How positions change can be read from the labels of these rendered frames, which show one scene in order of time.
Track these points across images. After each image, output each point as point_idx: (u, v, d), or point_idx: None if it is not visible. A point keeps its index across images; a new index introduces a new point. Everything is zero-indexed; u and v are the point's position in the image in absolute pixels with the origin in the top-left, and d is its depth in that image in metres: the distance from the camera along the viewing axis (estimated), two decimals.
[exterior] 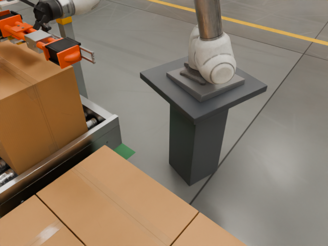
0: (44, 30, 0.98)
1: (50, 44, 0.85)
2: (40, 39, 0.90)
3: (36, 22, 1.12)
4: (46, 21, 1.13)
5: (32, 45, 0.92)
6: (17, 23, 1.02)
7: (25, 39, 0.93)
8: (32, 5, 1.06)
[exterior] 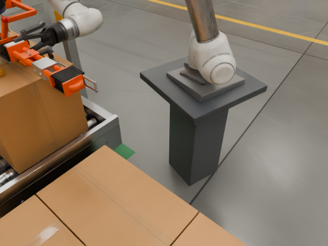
0: (50, 56, 1.04)
1: (55, 73, 0.91)
2: (46, 68, 0.96)
3: (40, 42, 1.16)
4: (52, 45, 1.19)
5: (38, 72, 0.98)
6: (24, 49, 1.07)
7: (32, 67, 0.99)
8: (38, 36, 1.13)
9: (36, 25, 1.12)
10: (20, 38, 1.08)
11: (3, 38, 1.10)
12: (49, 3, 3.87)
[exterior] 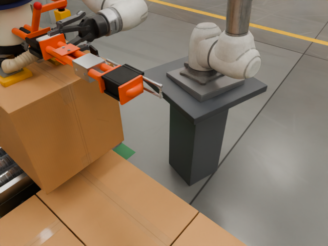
0: (93, 53, 0.82)
1: (107, 74, 0.69)
2: (92, 66, 0.74)
3: (78, 36, 0.95)
4: (91, 40, 0.98)
5: (82, 72, 0.76)
6: (60, 43, 0.86)
7: (73, 65, 0.77)
8: (77, 29, 0.92)
9: (74, 15, 0.91)
10: (56, 31, 0.87)
11: (33, 30, 0.89)
12: (49, 3, 3.87)
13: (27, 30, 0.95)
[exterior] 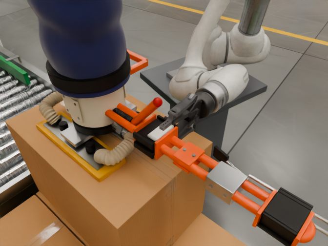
0: (222, 157, 0.68)
1: (269, 210, 0.55)
2: (237, 188, 0.60)
3: (183, 120, 0.81)
4: (195, 121, 0.83)
5: (220, 193, 0.62)
6: (175, 140, 0.72)
7: (206, 181, 0.63)
8: (187, 115, 0.77)
9: (185, 99, 0.76)
10: (169, 123, 0.73)
11: (139, 121, 0.74)
12: None
13: (124, 113, 0.80)
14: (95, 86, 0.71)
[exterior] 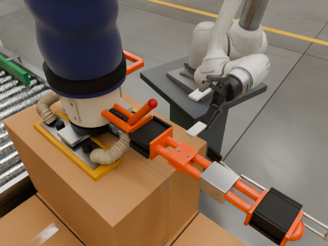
0: (215, 157, 0.70)
1: (260, 209, 0.56)
2: (230, 188, 0.62)
3: (212, 106, 0.90)
4: (222, 104, 0.91)
5: (213, 192, 0.63)
6: (170, 140, 0.73)
7: (200, 180, 0.64)
8: (219, 90, 0.84)
9: (219, 75, 0.84)
10: (208, 86, 0.79)
11: (134, 121, 0.76)
12: None
13: (120, 113, 0.81)
14: (92, 87, 0.72)
